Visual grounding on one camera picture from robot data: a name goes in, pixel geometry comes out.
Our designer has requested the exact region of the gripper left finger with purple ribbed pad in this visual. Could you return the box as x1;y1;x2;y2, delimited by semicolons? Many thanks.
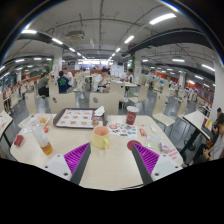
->
43;143;91;185

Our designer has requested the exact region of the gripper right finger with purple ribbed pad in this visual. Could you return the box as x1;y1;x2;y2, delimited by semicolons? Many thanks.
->
132;144;182;185

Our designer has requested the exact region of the clear plastic bag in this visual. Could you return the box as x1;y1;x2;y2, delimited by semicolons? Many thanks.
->
146;135;163;150

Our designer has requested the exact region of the red round coaster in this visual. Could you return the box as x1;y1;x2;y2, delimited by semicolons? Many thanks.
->
127;140;142;151

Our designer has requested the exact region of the small red packet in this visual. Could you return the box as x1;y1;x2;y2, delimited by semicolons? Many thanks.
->
139;128;147;137

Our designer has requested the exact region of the yellow ceramic mug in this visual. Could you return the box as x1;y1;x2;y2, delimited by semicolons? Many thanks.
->
92;126;110;149

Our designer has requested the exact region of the colourful printed leaflet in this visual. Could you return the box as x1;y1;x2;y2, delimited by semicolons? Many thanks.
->
107;121;138;139

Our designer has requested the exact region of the brown food tray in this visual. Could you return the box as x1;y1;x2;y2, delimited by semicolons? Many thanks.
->
53;108;107;129

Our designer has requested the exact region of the clear plastic tea bottle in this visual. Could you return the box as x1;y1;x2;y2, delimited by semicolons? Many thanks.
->
31;123;53;155

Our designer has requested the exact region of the clear plastic food container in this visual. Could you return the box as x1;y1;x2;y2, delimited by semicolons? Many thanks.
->
18;112;54;130

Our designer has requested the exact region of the red paper cup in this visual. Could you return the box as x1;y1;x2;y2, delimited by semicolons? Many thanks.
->
126;106;139;125

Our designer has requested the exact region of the seated person at right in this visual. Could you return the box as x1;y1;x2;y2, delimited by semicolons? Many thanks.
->
189;113;224;166

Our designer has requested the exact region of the red object on left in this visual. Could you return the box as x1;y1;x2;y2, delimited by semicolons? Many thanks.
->
14;135;24;146

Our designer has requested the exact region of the white paper napkin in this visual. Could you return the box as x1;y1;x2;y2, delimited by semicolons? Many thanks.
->
94;106;105;116

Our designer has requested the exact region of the beige chair right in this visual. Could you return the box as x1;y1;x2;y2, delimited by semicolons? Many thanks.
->
151;91;177;128

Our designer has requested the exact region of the beige chair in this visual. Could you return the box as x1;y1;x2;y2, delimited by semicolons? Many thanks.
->
151;91;177;128
89;92;119;115
50;93;76;114

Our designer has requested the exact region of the white side table right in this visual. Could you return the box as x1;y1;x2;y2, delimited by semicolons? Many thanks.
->
180;110;213;155

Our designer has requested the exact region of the beige chair left front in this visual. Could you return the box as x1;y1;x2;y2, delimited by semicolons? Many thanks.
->
50;93;76;114

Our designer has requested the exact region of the beige chair centre front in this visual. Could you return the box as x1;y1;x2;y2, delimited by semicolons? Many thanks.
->
89;92;119;115

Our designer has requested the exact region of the person in blue shirt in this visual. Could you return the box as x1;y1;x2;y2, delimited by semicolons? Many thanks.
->
57;71;69;93

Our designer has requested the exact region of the person in grey shirt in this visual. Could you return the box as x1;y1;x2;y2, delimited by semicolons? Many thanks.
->
38;72;49;97

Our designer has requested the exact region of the person in white shirt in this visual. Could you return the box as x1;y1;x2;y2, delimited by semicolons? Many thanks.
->
93;68;109;93

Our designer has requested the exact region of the ceiling air conditioner unit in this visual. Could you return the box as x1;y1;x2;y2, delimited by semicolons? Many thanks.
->
66;30;85;41

